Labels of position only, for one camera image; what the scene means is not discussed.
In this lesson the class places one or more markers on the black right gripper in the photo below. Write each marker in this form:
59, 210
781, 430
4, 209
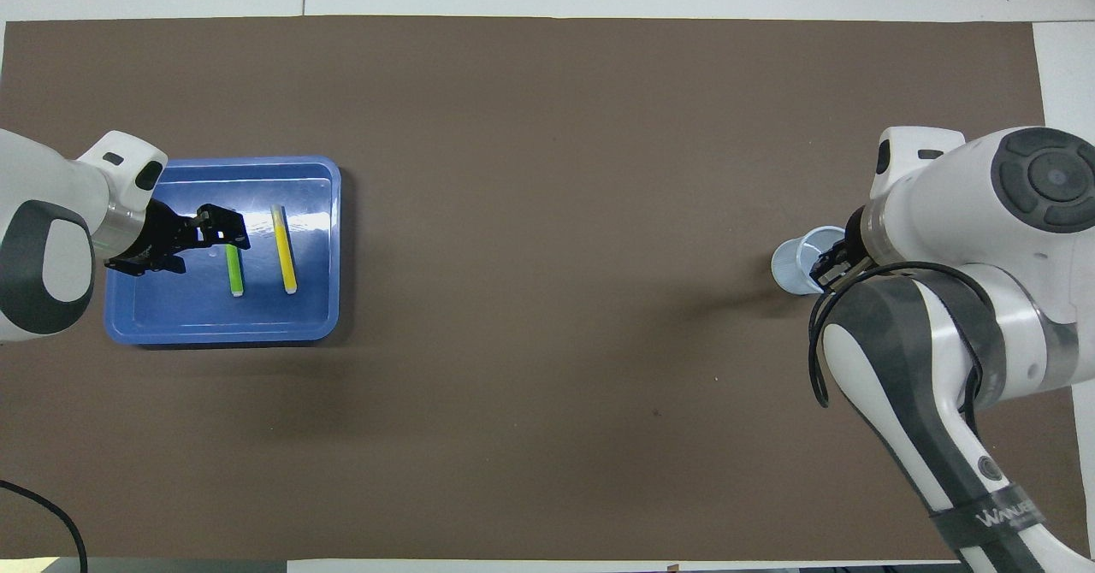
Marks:
851, 244

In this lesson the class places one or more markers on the translucent plastic cup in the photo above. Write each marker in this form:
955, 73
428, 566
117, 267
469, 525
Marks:
787, 269

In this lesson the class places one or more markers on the yellow pen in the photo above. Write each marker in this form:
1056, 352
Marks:
284, 252

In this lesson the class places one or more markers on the green pen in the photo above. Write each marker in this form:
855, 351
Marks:
234, 274

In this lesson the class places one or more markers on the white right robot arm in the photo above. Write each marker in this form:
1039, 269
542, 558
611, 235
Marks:
941, 205

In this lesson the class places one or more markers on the blue plastic tray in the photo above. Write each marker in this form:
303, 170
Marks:
257, 316

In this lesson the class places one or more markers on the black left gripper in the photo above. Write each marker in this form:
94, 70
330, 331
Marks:
154, 235

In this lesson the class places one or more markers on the brown table mat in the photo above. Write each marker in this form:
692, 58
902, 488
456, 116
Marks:
547, 214

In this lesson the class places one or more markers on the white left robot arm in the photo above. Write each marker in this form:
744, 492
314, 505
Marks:
60, 188

